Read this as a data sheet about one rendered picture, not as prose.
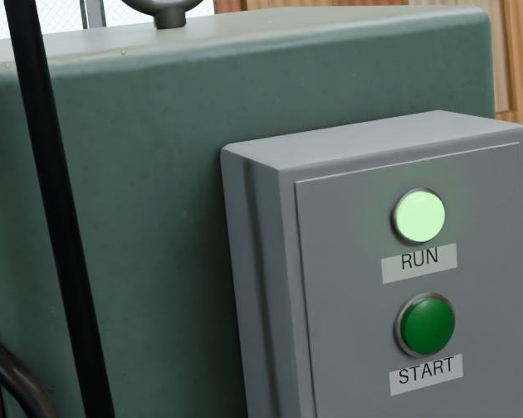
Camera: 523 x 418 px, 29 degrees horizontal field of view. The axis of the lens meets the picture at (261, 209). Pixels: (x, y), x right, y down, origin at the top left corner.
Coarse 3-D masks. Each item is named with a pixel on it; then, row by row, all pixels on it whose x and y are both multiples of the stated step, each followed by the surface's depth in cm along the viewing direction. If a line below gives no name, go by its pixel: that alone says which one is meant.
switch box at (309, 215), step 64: (384, 128) 38; (448, 128) 36; (512, 128) 36; (256, 192) 34; (320, 192) 33; (384, 192) 34; (448, 192) 35; (512, 192) 36; (256, 256) 36; (320, 256) 33; (384, 256) 34; (512, 256) 36; (256, 320) 37; (320, 320) 34; (384, 320) 35; (512, 320) 37; (256, 384) 38; (320, 384) 34; (384, 384) 35; (448, 384) 36; (512, 384) 37
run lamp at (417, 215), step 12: (408, 192) 34; (420, 192) 34; (432, 192) 34; (396, 204) 34; (408, 204) 34; (420, 204) 34; (432, 204) 34; (396, 216) 34; (408, 216) 34; (420, 216) 34; (432, 216) 34; (396, 228) 34; (408, 228) 34; (420, 228) 34; (432, 228) 34; (408, 240) 34; (420, 240) 34
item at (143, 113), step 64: (0, 64) 35; (64, 64) 35; (128, 64) 36; (192, 64) 37; (256, 64) 38; (320, 64) 39; (384, 64) 40; (448, 64) 41; (0, 128) 35; (64, 128) 36; (128, 128) 36; (192, 128) 37; (256, 128) 38; (320, 128) 39; (0, 192) 35; (128, 192) 37; (192, 192) 38; (0, 256) 36; (128, 256) 37; (192, 256) 38; (0, 320) 36; (64, 320) 37; (128, 320) 38; (192, 320) 39; (64, 384) 37; (128, 384) 38; (192, 384) 39
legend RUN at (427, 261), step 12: (420, 252) 35; (432, 252) 35; (444, 252) 35; (456, 252) 35; (384, 264) 34; (396, 264) 34; (408, 264) 35; (420, 264) 35; (432, 264) 35; (444, 264) 35; (456, 264) 35; (384, 276) 34; (396, 276) 35; (408, 276) 35
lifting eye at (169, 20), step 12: (120, 0) 47; (132, 0) 46; (144, 0) 46; (156, 0) 46; (168, 0) 47; (180, 0) 47; (192, 0) 47; (144, 12) 47; (156, 12) 47; (168, 12) 47; (180, 12) 47; (156, 24) 47; (168, 24) 47; (180, 24) 47
